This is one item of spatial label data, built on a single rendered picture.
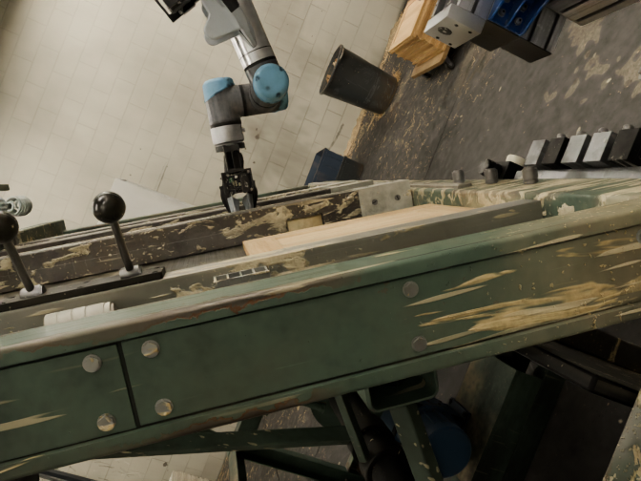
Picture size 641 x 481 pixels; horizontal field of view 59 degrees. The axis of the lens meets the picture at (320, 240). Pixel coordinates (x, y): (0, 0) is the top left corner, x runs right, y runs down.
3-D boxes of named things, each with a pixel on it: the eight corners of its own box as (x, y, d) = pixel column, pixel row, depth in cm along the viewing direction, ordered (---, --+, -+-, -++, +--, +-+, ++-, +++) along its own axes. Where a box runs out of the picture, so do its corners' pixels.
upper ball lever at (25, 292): (51, 307, 70) (8, 219, 62) (18, 314, 69) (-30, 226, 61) (53, 288, 73) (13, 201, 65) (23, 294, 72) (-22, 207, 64)
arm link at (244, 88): (293, 104, 129) (246, 112, 127) (286, 113, 140) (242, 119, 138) (287, 70, 129) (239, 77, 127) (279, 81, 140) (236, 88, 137)
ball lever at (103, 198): (149, 287, 72) (120, 198, 64) (118, 293, 71) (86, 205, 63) (148, 268, 75) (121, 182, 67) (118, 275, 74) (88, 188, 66)
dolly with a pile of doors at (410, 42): (483, 2, 404) (434, -25, 396) (456, 70, 405) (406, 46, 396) (446, 26, 464) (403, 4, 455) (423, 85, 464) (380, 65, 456)
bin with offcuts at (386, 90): (406, 67, 535) (345, 37, 521) (387, 117, 536) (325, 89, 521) (389, 77, 586) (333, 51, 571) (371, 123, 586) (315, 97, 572)
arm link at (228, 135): (210, 131, 137) (243, 125, 138) (214, 149, 138) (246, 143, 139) (210, 128, 130) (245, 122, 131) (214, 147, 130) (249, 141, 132)
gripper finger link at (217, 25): (229, 67, 78) (184, 11, 76) (261, 41, 79) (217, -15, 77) (230, 63, 75) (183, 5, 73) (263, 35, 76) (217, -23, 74)
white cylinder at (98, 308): (47, 342, 65) (116, 326, 67) (40, 318, 65) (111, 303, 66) (53, 335, 68) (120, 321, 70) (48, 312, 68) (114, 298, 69)
